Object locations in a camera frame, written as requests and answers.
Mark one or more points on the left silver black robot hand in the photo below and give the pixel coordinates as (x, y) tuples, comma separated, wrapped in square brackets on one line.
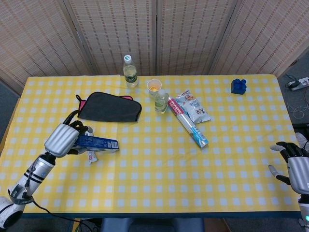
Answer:
[(60, 140)]

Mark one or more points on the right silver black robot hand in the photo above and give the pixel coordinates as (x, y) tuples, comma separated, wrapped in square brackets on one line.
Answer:
[(299, 174)]

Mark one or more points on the blue toothpaste box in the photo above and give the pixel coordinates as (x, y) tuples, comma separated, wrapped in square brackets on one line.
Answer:
[(99, 143)]

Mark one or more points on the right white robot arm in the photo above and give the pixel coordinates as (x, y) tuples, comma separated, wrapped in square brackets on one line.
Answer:
[(304, 212)]

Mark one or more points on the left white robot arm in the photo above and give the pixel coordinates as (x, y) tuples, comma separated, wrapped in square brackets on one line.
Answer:
[(31, 178)]

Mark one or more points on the plastic wrap box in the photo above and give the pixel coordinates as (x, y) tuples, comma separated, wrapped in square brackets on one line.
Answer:
[(188, 123)]

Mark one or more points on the grey fabric item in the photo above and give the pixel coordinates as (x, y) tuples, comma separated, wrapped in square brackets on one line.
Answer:
[(301, 137)]

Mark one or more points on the grey and pink cloth pouch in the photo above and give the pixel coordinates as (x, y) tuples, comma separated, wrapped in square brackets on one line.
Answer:
[(108, 107)]

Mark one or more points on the white power strip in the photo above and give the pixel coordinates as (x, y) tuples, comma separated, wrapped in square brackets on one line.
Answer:
[(299, 83)]

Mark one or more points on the green-label water bottle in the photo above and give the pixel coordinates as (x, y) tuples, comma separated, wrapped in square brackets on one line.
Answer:
[(130, 76)]

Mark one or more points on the yellow checkered tablecloth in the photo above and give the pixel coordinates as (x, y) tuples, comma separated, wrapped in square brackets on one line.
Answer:
[(157, 174)]

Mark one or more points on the blue toy building brick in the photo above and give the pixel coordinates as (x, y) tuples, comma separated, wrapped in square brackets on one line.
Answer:
[(237, 87)]

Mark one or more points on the small clear plastic bottle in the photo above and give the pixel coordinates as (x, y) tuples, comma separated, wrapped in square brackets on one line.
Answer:
[(161, 102)]

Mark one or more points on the white paper cup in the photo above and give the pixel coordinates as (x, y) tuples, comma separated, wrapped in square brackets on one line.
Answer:
[(154, 87)]

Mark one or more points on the bamboo folding screen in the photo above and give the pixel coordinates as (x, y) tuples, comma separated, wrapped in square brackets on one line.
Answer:
[(108, 31)]

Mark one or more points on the light blue snack bag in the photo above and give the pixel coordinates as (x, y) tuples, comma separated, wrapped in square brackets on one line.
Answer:
[(196, 108)]

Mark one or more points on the blue grey chair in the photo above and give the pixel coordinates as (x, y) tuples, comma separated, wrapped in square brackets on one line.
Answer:
[(152, 224)]

